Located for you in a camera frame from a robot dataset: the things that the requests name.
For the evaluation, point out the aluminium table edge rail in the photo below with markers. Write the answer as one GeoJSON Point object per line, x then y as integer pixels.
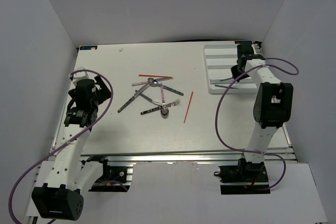
{"type": "Point", "coordinates": [144, 145]}

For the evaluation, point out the blue right corner sticker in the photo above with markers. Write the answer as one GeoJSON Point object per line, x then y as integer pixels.
{"type": "Point", "coordinates": [248, 42]}

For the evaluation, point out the pink-handled steel spoon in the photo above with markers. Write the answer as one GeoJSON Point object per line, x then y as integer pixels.
{"type": "Point", "coordinates": [163, 103]}

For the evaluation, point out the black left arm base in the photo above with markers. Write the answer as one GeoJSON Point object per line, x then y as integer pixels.
{"type": "Point", "coordinates": [114, 178]}

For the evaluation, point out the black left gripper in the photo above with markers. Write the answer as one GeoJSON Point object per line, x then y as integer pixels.
{"type": "Point", "coordinates": [103, 93]}

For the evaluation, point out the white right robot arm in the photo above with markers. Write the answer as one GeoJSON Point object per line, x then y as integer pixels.
{"type": "Point", "coordinates": [272, 107]}

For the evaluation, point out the dark-handled steel knife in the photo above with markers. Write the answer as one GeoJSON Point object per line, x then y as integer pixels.
{"type": "Point", "coordinates": [137, 93]}

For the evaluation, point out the pink-handled steel knife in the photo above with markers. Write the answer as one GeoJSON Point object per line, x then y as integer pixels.
{"type": "Point", "coordinates": [141, 83]}

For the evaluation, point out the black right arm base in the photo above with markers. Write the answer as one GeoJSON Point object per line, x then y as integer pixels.
{"type": "Point", "coordinates": [244, 178]}

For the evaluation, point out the green-handled steel spoon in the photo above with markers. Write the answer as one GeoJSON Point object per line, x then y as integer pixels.
{"type": "Point", "coordinates": [157, 83]}

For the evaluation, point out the orange chopstick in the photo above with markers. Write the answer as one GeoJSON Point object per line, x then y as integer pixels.
{"type": "Point", "coordinates": [188, 106]}
{"type": "Point", "coordinates": [154, 76]}

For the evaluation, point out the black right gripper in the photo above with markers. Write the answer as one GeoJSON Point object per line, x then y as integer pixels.
{"type": "Point", "coordinates": [233, 71]}

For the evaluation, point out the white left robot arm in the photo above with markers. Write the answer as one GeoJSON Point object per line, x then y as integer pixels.
{"type": "Point", "coordinates": [61, 195]}

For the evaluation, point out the dark-handled steel fork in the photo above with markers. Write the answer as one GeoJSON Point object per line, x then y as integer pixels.
{"type": "Point", "coordinates": [158, 108]}

